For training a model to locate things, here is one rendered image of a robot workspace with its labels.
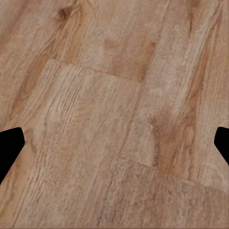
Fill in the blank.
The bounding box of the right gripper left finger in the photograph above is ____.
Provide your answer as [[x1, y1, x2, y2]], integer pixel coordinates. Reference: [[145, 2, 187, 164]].
[[0, 127, 25, 184]]

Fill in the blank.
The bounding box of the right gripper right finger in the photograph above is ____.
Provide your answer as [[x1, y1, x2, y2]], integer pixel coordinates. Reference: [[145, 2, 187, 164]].
[[214, 126, 229, 164]]

